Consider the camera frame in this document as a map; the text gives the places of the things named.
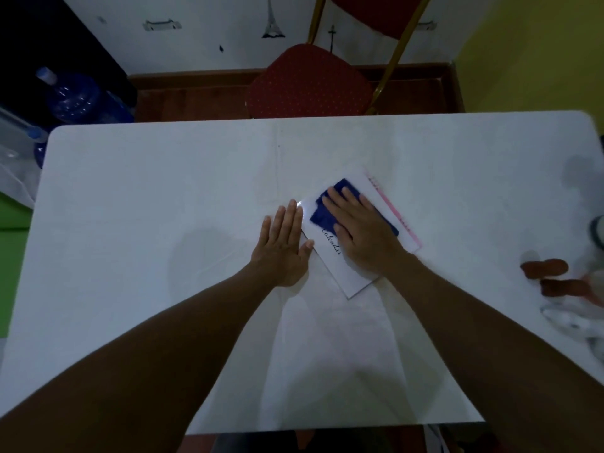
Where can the person's right hand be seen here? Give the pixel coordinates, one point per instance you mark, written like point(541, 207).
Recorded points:
point(370, 238)

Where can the person's left hand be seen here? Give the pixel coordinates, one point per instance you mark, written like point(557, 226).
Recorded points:
point(281, 252)

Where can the person's left middle finger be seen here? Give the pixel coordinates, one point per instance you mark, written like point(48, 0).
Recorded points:
point(289, 219)

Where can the person's left thumb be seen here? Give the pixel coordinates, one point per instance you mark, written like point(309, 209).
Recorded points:
point(307, 249)

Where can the person's right thumb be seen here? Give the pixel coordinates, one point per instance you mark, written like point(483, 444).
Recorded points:
point(341, 233)

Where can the person's right little finger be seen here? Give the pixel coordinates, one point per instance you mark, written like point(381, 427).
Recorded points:
point(369, 207)

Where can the person's left little finger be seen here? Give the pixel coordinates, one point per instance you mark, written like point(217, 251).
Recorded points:
point(265, 231)

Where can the person's right middle finger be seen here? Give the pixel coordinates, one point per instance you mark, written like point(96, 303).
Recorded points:
point(342, 200)

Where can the dark blue cleaning cloth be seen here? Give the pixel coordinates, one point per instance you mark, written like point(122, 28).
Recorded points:
point(325, 213)

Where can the white desk calendar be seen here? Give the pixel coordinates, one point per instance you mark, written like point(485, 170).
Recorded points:
point(349, 273)

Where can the person's left forearm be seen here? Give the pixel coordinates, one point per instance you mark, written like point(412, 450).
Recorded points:
point(141, 363)

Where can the person's right forearm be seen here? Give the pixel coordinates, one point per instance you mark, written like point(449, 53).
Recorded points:
point(500, 367)

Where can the brown oblong piece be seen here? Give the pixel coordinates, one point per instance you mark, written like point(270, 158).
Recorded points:
point(545, 268)
point(565, 288)

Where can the large blue water bottle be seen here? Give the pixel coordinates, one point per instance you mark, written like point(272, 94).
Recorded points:
point(78, 98)

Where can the crumpled clear plastic wrapper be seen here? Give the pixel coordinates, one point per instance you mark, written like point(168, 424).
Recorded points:
point(573, 320)

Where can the small blue capped bottle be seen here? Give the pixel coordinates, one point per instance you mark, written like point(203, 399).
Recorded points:
point(39, 143)

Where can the clear plastic bag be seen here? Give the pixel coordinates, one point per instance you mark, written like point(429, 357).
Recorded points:
point(14, 160)

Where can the red padded chair gold frame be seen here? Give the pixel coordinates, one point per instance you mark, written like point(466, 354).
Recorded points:
point(306, 82)

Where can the lamp post wall sticker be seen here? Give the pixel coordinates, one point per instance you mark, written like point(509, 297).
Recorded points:
point(332, 38)

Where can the tower wall sticker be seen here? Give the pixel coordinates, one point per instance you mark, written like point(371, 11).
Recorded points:
point(273, 18)

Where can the bench wall sticker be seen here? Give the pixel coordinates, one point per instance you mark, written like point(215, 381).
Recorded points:
point(162, 25)

